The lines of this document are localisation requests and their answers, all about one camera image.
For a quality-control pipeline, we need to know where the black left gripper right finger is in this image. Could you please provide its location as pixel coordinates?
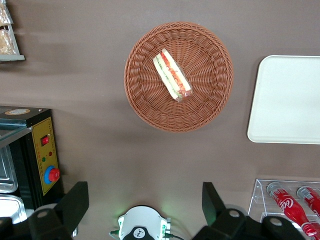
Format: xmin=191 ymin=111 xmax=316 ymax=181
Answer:
xmin=192 ymin=181 xmax=307 ymax=240

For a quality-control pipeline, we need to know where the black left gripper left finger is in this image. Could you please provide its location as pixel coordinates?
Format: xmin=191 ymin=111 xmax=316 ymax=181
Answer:
xmin=0 ymin=181 xmax=90 ymax=240

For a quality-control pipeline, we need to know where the triangle sandwich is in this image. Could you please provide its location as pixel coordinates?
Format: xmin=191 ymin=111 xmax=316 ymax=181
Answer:
xmin=152 ymin=48 xmax=193 ymax=103

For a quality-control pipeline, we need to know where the steel tray in cabinet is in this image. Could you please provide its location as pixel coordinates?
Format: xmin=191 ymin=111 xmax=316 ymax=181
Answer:
xmin=0 ymin=194 xmax=28 ymax=225
xmin=0 ymin=144 xmax=19 ymax=194

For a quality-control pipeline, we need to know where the brown round wicker basket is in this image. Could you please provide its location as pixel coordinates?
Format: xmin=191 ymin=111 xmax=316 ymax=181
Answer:
xmin=123 ymin=21 xmax=235 ymax=133

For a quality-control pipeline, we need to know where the cream rectangular tray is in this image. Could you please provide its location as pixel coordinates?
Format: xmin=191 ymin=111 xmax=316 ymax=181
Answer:
xmin=246 ymin=54 xmax=320 ymax=145

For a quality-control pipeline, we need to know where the clear acrylic bottle rack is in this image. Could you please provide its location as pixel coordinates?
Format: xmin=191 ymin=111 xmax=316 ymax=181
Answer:
xmin=248 ymin=178 xmax=320 ymax=240

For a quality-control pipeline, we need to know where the black food warming cabinet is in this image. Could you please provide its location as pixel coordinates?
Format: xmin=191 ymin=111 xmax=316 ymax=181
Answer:
xmin=0 ymin=105 xmax=65 ymax=226

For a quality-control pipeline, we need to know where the red cola bottle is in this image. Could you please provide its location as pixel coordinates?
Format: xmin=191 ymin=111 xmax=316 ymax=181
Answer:
xmin=296 ymin=185 xmax=320 ymax=219
xmin=266 ymin=181 xmax=320 ymax=238

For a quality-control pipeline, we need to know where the grey snack display rack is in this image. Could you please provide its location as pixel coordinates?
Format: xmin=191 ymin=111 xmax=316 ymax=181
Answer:
xmin=0 ymin=0 xmax=26 ymax=62

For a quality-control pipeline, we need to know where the clear bag of crackers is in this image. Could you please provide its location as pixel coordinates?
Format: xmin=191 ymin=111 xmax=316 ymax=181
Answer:
xmin=0 ymin=28 xmax=18 ymax=56
xmin=0 ymin=4 xmax=13 ymax=26

